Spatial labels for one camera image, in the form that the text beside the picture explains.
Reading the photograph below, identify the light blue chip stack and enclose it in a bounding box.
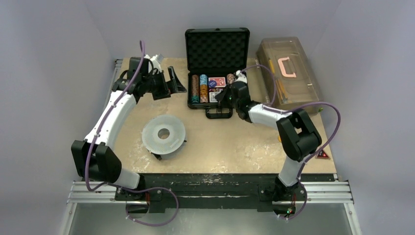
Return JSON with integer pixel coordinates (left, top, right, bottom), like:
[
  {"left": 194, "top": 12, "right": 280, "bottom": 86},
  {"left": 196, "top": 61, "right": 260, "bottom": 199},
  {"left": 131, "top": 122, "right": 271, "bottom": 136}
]
[{"left": 199, "top": 74, "right": 208, "bottom": 86}]

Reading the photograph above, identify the white perforated cable spool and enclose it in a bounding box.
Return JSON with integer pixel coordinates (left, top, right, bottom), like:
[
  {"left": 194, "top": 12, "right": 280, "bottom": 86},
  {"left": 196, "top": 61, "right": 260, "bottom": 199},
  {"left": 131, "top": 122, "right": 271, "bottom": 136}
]
[{"left": 141, "top": 114, "right": 187, "bottom": 161}]

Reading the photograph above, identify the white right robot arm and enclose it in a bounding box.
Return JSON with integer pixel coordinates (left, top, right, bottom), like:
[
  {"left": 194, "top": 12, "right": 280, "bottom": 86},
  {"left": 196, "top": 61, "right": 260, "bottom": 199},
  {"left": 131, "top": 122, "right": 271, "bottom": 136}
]
[{"left": 215, "top": 81, "right": 322, "bottom": 199}]

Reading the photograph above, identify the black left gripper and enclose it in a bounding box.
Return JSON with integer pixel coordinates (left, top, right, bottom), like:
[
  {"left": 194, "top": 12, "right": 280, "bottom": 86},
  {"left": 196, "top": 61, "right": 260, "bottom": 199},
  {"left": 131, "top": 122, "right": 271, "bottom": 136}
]
[{"left": 142, "top": 67, "right": 186, "bottom": 100}]

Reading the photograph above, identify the red playing card deck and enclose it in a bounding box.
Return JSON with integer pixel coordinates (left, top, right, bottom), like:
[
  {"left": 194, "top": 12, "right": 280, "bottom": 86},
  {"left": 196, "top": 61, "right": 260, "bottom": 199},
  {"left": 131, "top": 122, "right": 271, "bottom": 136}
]
[{"left": 208, "top": 77, "right": 226, "bottom": 88}]

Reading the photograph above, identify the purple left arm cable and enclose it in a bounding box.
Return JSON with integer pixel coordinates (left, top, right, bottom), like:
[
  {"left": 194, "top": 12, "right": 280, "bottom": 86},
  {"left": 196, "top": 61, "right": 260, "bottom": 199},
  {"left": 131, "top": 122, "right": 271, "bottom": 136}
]
[{"left": 85, "top": 40, "right": 180, "bottom": 228}]

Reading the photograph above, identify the orange yellow chip stack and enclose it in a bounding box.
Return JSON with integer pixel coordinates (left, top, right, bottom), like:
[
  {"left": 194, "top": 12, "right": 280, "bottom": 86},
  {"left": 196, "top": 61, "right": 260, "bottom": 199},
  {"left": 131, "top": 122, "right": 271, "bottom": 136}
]
[{"left": 199, "top": 84, "right": 208, "bottom": 103}]

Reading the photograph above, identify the red triangle warning sticker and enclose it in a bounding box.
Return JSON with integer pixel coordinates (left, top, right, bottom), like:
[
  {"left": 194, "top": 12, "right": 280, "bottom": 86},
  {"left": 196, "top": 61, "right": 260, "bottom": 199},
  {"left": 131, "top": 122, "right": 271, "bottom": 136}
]
[{"left": 316, "top": 149, "right": 331, "bottom": 160}]

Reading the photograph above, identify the aluminium frame rail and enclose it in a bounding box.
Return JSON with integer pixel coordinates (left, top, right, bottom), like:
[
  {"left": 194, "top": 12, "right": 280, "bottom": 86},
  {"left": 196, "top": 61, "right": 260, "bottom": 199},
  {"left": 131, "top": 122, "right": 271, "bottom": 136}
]
[{"left": 303, "top": 181, "right": 353, "bottom": 204}]

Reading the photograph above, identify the long brown chip stack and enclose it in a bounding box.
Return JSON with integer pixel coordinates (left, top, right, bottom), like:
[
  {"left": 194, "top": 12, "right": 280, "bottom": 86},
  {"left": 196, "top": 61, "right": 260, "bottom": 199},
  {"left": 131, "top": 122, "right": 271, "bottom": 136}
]
[{"left": 191, "top": 74, "right": 200, "bottom": 103}]

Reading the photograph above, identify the peach chip stack right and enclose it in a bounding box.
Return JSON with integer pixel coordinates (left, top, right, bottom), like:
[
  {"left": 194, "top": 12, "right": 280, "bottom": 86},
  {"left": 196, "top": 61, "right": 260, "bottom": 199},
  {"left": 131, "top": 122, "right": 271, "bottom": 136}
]
[{"left": 226, "top": 73, "right": 235, "bottom": 85}]

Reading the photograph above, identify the black poker set case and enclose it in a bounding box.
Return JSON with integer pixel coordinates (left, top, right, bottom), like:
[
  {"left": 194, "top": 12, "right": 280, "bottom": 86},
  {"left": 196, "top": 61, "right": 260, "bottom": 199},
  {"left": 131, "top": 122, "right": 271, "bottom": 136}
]
[{"left": 184, "top": 27, "right": 250, "bottom": 119}]

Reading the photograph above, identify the blue playing card deck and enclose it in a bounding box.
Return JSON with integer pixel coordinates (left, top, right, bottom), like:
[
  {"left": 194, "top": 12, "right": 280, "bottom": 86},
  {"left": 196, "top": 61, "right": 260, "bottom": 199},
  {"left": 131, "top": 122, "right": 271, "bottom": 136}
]
[{"left": 209, "top": 92, "right": 223, "bottom": 103}]

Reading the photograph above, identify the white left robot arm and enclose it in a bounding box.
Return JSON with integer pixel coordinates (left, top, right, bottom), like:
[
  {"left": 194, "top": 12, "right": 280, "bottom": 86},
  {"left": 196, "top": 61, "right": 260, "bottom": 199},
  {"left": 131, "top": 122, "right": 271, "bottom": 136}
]
[{"left": 71, "top": 54, "right": 186, "bottom": 200}]

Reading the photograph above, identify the blue small blind button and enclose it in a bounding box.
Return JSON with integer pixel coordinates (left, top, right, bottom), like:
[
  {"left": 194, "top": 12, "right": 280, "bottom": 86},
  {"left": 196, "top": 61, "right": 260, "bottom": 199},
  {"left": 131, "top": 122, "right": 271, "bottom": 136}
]
[{"left": 208, "top": 80, "right": 217, "bottom": 88}]

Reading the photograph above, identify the translucent plastic toolbox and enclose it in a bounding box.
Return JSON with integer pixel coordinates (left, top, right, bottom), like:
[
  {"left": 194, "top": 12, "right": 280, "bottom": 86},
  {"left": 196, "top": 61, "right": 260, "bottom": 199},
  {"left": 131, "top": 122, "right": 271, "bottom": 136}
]
[{"left": 256, "top": 37, "right": 323, "bottom": 110}]

